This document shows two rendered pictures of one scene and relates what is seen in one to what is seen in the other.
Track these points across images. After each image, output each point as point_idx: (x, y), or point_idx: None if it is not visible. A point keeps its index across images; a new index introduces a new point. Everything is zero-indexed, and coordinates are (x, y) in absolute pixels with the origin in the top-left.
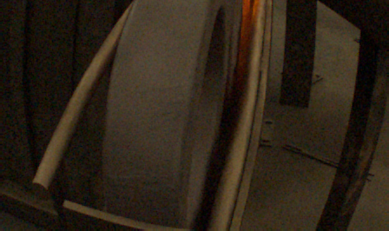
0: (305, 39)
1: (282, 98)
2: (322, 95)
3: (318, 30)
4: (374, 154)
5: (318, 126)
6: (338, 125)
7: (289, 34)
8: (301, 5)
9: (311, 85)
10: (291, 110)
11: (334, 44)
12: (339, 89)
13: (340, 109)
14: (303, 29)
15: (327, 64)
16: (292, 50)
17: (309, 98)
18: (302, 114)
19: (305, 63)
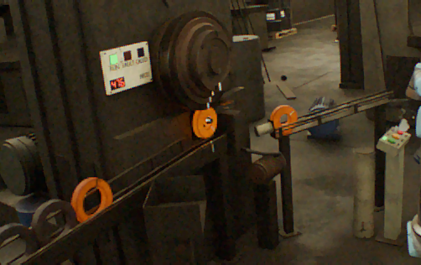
0: (264, 214)
1: (258, 243)
2: (289, 244)
3: (337, 200)
4: None
5: (268, 261)
6: (283, 262)
7: (257, 211)
8: (261, 195)
9: (271, 238)
10: (260, 250)
11: (340, 210)
12: (308, 241)
13: (294, 253)
14: (262, 209)
15: (316, 224)
16: (259, 220)
17: (272, 245)
18: (265, 252)
19: (266, 227)
